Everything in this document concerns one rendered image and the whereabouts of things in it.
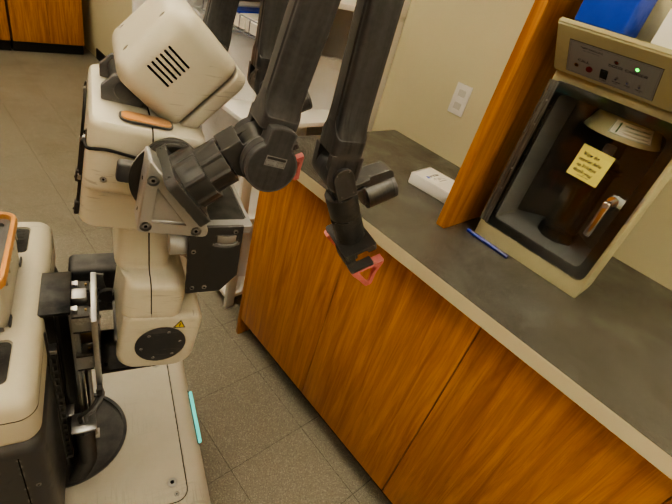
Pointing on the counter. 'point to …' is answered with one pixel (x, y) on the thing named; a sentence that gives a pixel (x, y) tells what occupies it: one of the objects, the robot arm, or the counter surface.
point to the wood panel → (507, 111)
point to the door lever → (600, 215)
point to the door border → (520, 148)
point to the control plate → (586, 55)
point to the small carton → (664, 33)
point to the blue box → (616, 15)
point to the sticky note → (590, 165)
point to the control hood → (658, 56)
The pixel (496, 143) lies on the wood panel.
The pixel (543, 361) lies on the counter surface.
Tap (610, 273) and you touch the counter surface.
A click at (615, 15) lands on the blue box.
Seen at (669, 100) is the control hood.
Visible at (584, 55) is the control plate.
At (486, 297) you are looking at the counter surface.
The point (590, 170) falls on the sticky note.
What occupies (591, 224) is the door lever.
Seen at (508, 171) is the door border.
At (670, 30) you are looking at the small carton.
